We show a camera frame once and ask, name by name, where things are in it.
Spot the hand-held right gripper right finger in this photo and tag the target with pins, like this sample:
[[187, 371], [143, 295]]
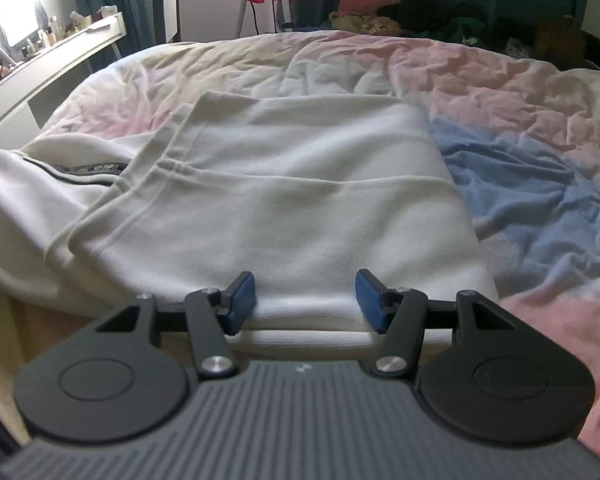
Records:
[[367, 302]]

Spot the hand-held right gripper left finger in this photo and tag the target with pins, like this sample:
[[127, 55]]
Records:
[[240, 302]]

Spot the white zip sweatshirt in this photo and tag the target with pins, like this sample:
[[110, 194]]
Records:
[[305, 200]]

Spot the pastel bed duvet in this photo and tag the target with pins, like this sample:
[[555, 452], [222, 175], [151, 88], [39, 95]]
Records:
[[530, 135]]

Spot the yellow garment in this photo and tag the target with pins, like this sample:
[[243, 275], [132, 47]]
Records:
[[360, 22]]

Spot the green garment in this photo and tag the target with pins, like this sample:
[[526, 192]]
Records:
[[467, 27]]

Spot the white panel heater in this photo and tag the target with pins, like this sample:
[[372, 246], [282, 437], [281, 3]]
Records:
[[205, 10]]

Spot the patterned black white garment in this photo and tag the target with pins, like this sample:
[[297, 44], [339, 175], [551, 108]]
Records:
[[517, 47]]

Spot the dark garment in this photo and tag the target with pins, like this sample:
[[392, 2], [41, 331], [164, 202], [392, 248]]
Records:
[[420, 10]]

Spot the pink garment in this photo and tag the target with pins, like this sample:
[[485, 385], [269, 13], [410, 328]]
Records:
[[365, 2]]

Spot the white desk with drawers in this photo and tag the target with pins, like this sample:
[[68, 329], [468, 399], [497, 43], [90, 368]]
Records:
[[45, 70]]

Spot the tissue box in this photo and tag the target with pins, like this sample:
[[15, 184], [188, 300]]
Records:
[[107, 14]]

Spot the narrow blue curtain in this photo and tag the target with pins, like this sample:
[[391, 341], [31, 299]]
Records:
[[115, 5]]

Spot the row of cosmetic bottles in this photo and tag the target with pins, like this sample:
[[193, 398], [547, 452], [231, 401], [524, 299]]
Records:
[[50, 30]]

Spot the black sofa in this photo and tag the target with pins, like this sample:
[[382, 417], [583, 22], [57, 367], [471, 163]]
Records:
[[595, 50]]

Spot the lit vanity mirror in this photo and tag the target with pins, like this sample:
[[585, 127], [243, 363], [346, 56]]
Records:
[[17, 20]]

